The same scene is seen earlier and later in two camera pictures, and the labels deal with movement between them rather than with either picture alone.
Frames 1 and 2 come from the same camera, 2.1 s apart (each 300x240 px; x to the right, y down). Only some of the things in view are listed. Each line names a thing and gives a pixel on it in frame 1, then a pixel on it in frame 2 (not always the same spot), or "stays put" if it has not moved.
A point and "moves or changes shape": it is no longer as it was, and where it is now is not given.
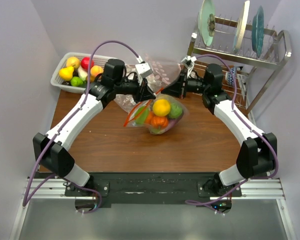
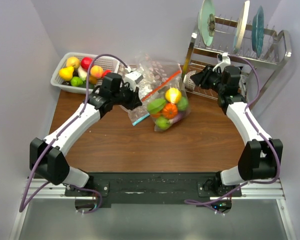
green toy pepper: [143, 117] → [155, 106]
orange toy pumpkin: [159, 121] → [170, 110]
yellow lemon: [161, 107] moves or changes shape
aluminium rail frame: [265, 188] stays put
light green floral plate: [206, 22] stays put
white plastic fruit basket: [59, 62] stays put
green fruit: [176, 110] → [182, 103]
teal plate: [258, 31] stays put
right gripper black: [177, 88] → [201, 78]
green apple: [157, 131] → [162, 123]
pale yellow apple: [73, 61] stays put
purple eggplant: [172, 122] → [181, 115]
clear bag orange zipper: [158, 114] moves or changes shape
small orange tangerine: [150, 118] → [155, 115]
